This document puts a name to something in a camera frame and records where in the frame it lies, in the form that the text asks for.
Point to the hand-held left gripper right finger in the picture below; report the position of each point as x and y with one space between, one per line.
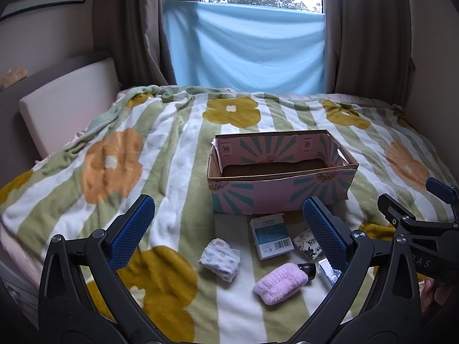
324 233

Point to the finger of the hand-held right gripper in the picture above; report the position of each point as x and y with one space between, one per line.
440 189
394 209

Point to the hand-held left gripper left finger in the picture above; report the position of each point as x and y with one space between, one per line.
132 233

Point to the black and white floral packet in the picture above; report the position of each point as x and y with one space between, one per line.
304 245

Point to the small black bottle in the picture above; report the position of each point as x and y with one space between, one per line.
307 270

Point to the blue and white small carton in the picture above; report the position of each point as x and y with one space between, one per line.
269 236

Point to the pink fluffy cloth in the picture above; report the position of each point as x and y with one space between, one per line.
276 283

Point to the white patterned tissue pack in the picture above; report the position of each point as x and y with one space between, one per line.
218 259

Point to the pink printed cardboard box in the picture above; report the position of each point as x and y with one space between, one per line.
233 193

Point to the person's right hand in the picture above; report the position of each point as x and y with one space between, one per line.
428 294

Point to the green striped floral blanket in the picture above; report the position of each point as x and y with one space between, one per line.
172 172

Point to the white headboard cushion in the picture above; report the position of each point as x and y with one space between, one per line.
68 93

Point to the brown curtain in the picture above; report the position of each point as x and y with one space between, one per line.
369 32
122 25

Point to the yellowish packet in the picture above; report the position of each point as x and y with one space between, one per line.
14 76

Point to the light blue cloth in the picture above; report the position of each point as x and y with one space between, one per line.
244 50

